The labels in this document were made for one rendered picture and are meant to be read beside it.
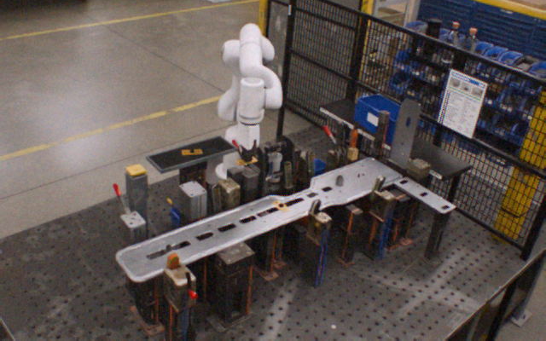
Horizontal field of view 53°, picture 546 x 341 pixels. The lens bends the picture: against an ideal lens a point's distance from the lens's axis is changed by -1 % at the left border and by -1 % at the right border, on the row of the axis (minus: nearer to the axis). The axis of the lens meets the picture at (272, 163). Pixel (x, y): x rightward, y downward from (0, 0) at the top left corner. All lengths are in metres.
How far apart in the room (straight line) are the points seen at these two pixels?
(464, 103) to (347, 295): 1.10
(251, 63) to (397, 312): 1.17
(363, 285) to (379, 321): 0.21
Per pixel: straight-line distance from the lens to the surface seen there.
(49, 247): 2.65
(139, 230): 2.13
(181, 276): 1.88
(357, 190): 2.51
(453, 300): 2.54
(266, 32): 5.42
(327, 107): 3.18
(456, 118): 2.87
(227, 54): 2.41
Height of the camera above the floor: 2.33
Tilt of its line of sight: 31 degrees down
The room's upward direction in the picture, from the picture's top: 5 degrees clockwise
